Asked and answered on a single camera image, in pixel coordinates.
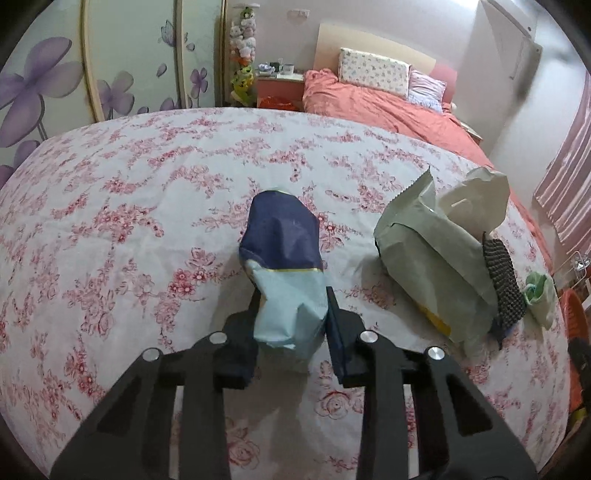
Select cream bag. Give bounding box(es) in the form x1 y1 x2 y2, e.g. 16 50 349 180
438 166 511 245

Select bed with red duvet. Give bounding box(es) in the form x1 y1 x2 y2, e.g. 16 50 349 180
302 68 557 278

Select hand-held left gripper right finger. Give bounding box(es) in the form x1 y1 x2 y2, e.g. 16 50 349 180
324 286 539 480

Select pink curtain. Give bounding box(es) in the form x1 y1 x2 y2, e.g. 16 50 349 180
533 104 591 245

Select floral tablecloth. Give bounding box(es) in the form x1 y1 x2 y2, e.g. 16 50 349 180
0 106 571 480

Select orange laundry basket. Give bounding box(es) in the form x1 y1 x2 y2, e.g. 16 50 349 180
561 288 591 416

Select hanging plush toys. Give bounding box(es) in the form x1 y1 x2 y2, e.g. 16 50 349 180
228 2 259 107

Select cream and pink headboard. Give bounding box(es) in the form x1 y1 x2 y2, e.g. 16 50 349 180
314 19 458 104

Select dark blue packet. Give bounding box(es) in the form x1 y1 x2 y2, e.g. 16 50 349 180
238 188 328 361

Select flower print wardrobe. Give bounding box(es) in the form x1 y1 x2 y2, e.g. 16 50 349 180
0 0 232 162

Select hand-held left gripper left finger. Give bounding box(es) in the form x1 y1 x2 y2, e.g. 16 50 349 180
50 286 259 480

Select white air conditioner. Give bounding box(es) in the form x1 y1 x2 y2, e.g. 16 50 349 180
488 0 539 37

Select red plastic bag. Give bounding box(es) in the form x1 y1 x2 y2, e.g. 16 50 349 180
259 95 301 112

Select pink nightstand with mug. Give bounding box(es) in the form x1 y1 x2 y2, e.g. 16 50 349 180
255 74 305 110

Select floral pillow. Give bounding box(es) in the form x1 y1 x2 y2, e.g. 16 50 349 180
339 47 413 99

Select pale green bag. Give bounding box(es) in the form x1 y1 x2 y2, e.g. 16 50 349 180
373 166 502 358

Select black dotted mesh pouch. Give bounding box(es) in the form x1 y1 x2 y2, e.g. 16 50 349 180
481 232 528 349

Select small green wrapper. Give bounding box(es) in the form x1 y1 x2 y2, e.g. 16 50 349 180
525 271 558 330

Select pink striped pillow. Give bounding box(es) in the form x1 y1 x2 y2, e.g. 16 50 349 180
409 69 448 114

